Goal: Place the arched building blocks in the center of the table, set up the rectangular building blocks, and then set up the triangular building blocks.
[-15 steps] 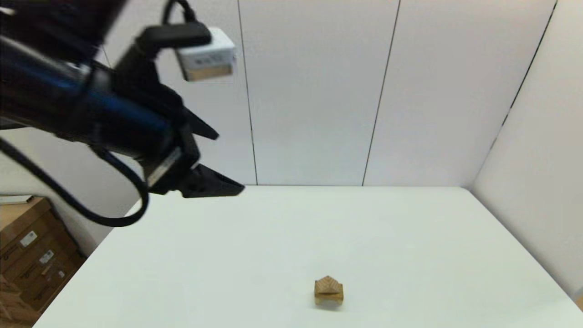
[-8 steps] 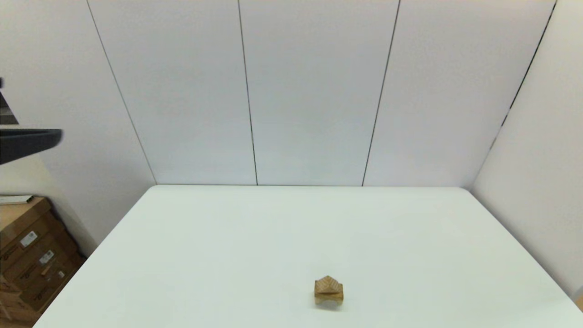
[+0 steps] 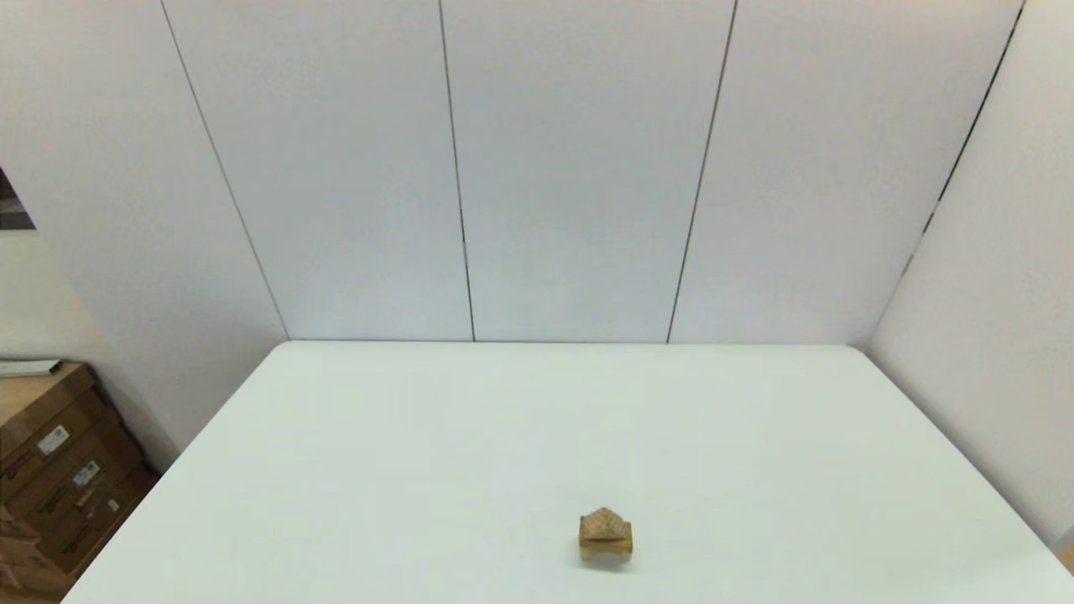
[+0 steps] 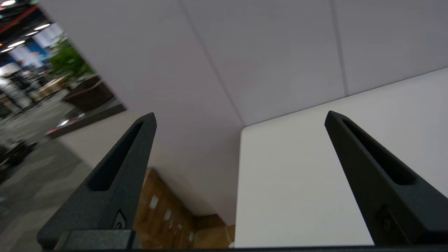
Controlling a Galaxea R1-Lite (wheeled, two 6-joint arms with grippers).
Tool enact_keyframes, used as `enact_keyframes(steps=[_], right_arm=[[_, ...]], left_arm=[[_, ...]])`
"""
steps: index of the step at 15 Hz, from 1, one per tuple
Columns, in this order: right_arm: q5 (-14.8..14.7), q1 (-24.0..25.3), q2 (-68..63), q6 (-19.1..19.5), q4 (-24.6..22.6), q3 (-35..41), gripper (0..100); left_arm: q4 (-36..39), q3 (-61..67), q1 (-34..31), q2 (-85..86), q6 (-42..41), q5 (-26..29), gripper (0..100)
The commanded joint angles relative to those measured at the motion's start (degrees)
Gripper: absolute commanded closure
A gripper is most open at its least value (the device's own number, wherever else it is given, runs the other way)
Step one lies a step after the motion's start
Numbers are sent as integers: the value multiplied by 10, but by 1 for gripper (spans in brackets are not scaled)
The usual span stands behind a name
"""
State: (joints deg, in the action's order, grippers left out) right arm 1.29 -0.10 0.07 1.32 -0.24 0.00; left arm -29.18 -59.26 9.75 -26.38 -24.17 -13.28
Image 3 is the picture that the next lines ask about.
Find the triangular wooden block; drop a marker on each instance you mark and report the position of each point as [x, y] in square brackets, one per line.
[604, 523]

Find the arched wooden block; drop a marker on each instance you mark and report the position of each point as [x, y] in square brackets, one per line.
[606, 555]

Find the flat white board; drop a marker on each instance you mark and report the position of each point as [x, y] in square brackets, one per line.
[25, 367]

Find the dark window pane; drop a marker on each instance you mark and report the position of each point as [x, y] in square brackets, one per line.
[10, 210]

